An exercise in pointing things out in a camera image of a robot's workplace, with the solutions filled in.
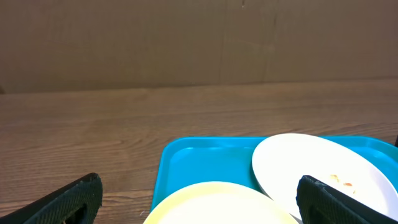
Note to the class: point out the teal plastic tray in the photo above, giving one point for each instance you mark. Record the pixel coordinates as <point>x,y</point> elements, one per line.
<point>195,159</point>

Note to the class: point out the yellow plate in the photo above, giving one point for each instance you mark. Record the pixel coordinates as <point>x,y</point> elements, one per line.
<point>218,203</point>

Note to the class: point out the white plate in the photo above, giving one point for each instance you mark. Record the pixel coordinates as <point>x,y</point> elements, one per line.
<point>361,167</point>

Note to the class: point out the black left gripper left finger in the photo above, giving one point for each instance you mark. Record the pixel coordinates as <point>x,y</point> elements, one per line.
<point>78,202</point>

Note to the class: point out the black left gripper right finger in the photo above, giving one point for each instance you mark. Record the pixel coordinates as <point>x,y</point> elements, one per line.
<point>321,204</point>

